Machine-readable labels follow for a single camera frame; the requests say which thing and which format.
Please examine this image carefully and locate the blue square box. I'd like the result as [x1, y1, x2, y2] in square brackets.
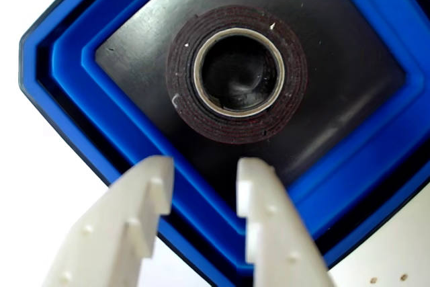
[18, 0, 430, 287]

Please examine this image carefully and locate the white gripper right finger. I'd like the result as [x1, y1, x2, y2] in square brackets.
[236, 157, 333, 287]

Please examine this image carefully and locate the red tape roll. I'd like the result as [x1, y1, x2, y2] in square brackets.
[165, 5, 309, 147]

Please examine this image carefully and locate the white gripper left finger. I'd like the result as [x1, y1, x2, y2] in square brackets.
[40, 155, 175, 287]

